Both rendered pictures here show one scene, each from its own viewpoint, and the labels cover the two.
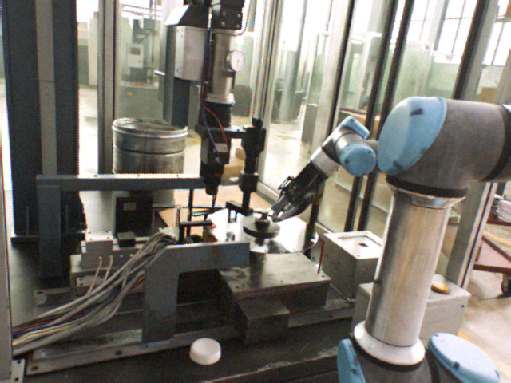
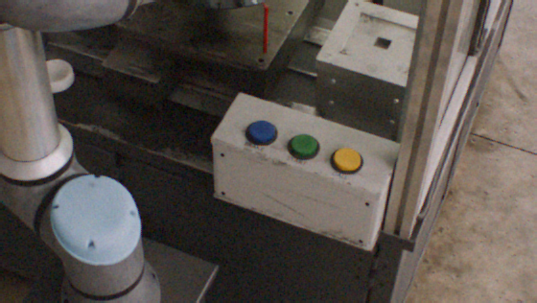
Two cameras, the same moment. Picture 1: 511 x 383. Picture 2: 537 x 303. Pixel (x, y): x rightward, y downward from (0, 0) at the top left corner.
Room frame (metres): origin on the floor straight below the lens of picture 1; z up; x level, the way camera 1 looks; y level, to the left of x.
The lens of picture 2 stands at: (0.30, -1.10, 1.96)
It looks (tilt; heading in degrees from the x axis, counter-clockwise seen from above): 49 degrees down; 47
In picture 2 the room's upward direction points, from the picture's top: 2 degrees clockwise
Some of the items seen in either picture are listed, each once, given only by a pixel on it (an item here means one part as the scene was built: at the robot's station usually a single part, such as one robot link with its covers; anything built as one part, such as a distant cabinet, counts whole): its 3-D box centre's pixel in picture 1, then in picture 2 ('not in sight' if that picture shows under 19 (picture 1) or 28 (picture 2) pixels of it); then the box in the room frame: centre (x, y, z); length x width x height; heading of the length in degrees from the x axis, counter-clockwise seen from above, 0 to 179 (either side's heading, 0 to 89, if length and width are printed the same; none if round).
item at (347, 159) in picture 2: (440, 289); (346, 161); (1.01, -0.52, 0.90); 0.04 x 0.04 x 0.02
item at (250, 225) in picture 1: (262, 223); not in sight; (1.16, -0.04, 0.96); 0.11 x 0.11 x 0.03
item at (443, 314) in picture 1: (409, 314); (304, 172); (0.99, -0.45, 0.82); 0.28 x 0.11 x 0.15; 116
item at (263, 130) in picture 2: not in sight; (262, 133); (0.95, -0.39, 0.90); 0.04 x 0.04 x 0.02
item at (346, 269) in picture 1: (358, 265); (378, 73); (1.25, -0.37, 0.82); 0.18 x 0.18 x 0.15; 26
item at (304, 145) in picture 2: not in sight; (303, 147); (0.98, -0.45, 0.90); 0.04 x 0.04 x 0.02
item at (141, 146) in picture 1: (149, 165); not in sight; (1.77, 0.46, 0.93); 0.31 x 0.31 x 0.36
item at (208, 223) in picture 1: (197, 233); not in sight; (1.07, 0.14, 0.95); 0.10 x 0.03 x 0.07; 116
